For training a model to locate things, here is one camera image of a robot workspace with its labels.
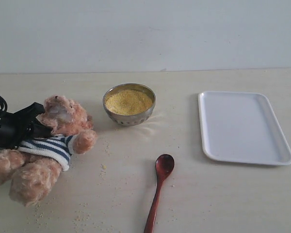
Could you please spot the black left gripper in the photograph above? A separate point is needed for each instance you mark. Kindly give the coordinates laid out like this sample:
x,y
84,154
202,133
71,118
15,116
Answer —
x,y
18,126

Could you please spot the tan teddy bear striped sweater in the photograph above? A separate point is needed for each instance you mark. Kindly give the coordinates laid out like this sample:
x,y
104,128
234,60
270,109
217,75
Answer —
x,y
35,166

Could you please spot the dark red wooden spoon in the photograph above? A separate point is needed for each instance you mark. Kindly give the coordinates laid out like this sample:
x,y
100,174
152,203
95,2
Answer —
x,y
164,166

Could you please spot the steel bowl of millet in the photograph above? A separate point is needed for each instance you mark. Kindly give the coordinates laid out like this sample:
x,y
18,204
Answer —
x,y
129,104

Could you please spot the white rectangular plastic tray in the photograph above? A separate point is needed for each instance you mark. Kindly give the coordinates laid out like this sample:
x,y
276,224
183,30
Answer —
x,y
241,127

